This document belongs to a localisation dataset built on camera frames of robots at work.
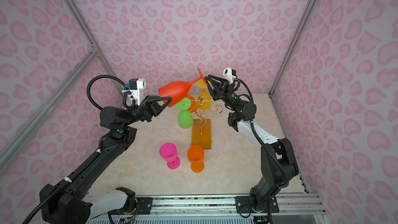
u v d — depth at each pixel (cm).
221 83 61
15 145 52
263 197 60
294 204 74
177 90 56
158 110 54
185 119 77
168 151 78
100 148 49
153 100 53
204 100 75
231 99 61
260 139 47
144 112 51
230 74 63
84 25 82
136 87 50
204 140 93
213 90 61
